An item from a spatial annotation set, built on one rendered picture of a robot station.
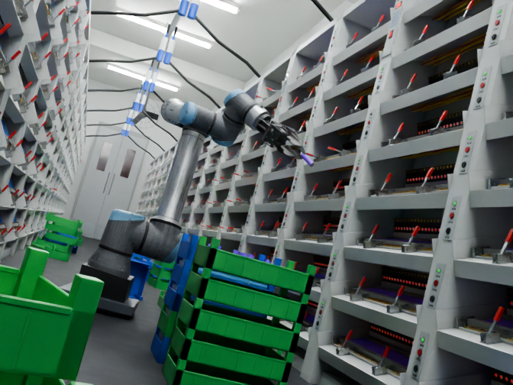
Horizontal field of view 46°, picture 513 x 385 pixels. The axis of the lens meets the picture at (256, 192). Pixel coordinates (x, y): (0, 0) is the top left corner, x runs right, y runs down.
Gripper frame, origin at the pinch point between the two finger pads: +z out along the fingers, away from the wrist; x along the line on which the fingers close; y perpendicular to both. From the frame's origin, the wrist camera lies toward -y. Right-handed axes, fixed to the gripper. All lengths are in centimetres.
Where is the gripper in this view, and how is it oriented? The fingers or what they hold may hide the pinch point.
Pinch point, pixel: (301, 153)
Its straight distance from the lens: 223.4
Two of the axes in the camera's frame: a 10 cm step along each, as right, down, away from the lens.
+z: 6.8, 6.3, -3.9
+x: 5.1, -7.8, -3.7
